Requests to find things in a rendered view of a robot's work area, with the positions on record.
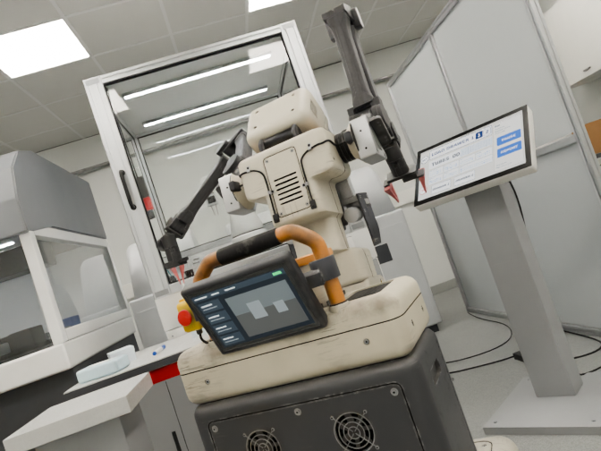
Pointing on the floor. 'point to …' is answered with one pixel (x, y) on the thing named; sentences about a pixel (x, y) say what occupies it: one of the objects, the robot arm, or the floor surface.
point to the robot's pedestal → (90, 422)
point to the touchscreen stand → (532, 330)
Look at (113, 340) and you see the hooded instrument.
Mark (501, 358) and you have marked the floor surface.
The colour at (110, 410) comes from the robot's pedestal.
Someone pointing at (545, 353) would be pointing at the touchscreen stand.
